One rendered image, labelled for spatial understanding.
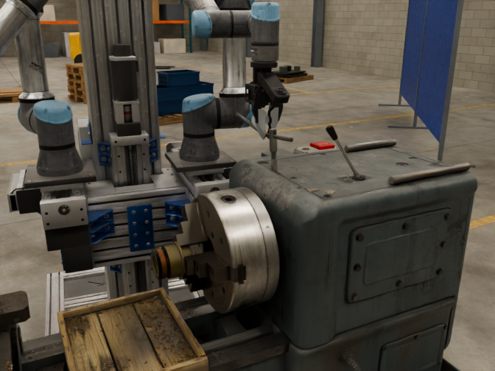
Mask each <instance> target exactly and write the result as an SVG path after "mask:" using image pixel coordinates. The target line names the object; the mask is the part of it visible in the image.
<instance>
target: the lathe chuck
mask: <svg viewBox="0 0 495 371"><path fill-rule="evenodd" d="M226 196H230V197H233V198H234V199H235V201H234V202H224V201H222V198H223V197H226ZM197 197H198V200H199V203H200V210H201V213H202V216H203V221H204V225H205V229H206V234H207V236H208V237H209V238H210V239H211V240H210V241H206V242H204V243H202V244H196V245H192V246H190V249H191V251H192V255H196V254H199V253H203V252H210V251H214V252H215V253H216V254H218V256H219V257H221V258H222V259H223V260H224V261H225V262H226V263H227V264H229V265H230V266H231V267H232V268H234V269H235V268H238V265H240V264H241V265H243V267H244V276H245V279H244V280H243V281H242V283H238V282H234V283H233V282H232V280H228V281H225V282H221V283H216V284H214V283H213V282H212V281H211V280H210V279H209V278H208V277H207V279H206V284H205V288H204V292H203V293H204V295H205V297H206V299H207V301H208V302H209V304H210V305H211V307H212V308H213V309H215V310H216V311H218V312H220V313H221V314H224V313H227V312H230V311H235V310H238V309H241V308H239V307H240V306H241V305H243V304H245V303H250V304H249V305H247V306H245V307H242V308H246V307H248V306H252V305H256V304H257V303H259V302H260V301H261V299H262V298H263V296H264V292H265V289H266V285H267V253H266V248H265V244H264V238H263V235H262V231H261V228H260V225H259V221H258V219H257V217H256V214H255V212H254V210H253V208H252V207H251V205H250V203H249V202H248V200H247V199H246V198H245V196H244V195H243V194H242V193H240V192H239V191H237V190H236V189H233V188H230V189H225V190H220V191H212V192H207V193H201V194H198V195H197Z"/></svg>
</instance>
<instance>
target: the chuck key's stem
mask: <svg viewBox="0 0 495 371"><path fill-rule="evenodd" d="M273 135H277V129H275V128H273V129H269V141H270V151H271V169H272V170H276V169H278V164H277V159H276V152H277V151H278V146H277V139H274V138H273Z"/></svg>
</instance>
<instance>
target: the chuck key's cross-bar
mask: <svg viewBox="0 0 495 371"><path fill-rule="evenodd" d="M235 115H236V116H237V117H238V118H240V119H241V120H243V121H244V122H245V123H246V124H248V125H249V126H251V127H252V128H253V129H254V130H256V131H257V132H258V130H257V128H256V127H255V126H254V125H253V123H252V122H251V121H249V120H247V119H246V118H245V117H244V116H242V115H241V114H239V113H236V114H235ZM273 138H274V139H278V140H282V141H289V142H293V138H291V137H286V136H282V135H273Z"/></svg>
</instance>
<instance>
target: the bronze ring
mask: <svg viewBox="0 0 495 371"><path fill-rule="evenodd" d="M189 255H192V251H191V249H190V247H189V246H183V247H181V246H180V245H179V243H177V242H176V241H175V242H173V243H172V244H170V245H166V246H162V248H161V249H160V248H159V249H155V250H152V252H151V264H152V270H153V273H154V276H155V278H156V279H158V280H159V279H164V278H168V279H172V278H177V277H179V278H183V277H184V276H185V272H186V266H185V260H184V257H185V256H189Z"/></svg>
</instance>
